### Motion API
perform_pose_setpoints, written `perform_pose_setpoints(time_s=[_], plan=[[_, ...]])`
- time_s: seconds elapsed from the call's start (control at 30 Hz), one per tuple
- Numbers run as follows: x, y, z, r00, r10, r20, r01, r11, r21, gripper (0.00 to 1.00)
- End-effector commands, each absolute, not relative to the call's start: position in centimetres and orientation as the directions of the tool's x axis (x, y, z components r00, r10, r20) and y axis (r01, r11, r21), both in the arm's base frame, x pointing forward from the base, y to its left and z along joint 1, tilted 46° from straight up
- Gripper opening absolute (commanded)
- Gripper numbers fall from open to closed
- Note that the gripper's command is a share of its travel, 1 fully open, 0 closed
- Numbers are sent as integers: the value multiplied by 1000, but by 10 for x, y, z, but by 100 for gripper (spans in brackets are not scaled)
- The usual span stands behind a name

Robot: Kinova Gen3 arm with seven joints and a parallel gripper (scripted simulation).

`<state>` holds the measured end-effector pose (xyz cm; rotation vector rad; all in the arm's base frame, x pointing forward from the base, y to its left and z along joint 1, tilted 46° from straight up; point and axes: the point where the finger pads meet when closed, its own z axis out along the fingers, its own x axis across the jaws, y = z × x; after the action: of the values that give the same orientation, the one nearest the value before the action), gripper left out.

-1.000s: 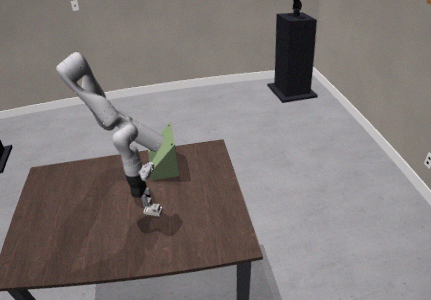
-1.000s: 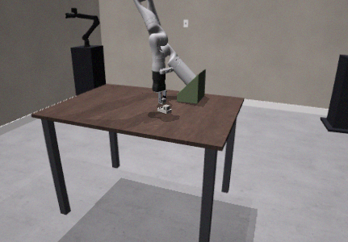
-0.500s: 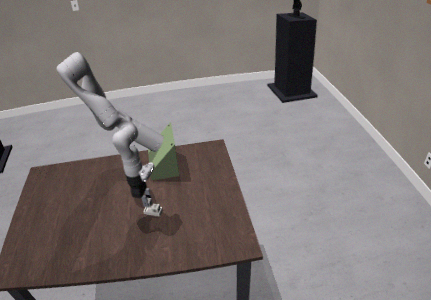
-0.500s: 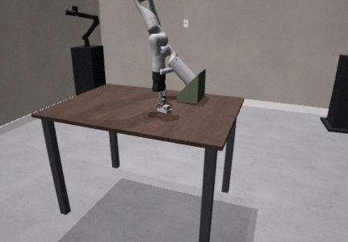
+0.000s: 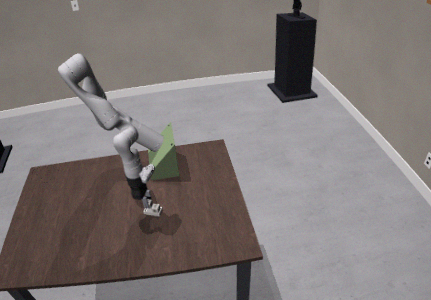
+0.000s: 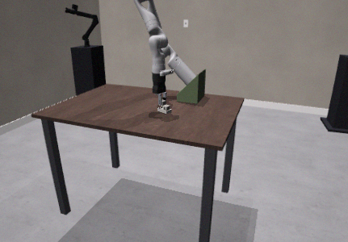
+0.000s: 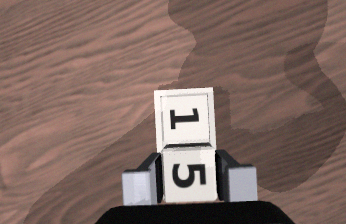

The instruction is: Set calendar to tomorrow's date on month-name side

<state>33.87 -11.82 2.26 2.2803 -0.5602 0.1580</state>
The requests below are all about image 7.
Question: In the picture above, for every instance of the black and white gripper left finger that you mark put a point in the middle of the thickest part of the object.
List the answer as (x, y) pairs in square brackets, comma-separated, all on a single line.
[(144, 185)]

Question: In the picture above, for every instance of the white and grey cube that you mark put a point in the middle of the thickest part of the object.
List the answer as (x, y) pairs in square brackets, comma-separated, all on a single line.
[(188, 171), (184, 117)]

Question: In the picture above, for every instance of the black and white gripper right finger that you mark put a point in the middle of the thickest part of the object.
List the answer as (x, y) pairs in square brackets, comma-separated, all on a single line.
[(234, 182)]

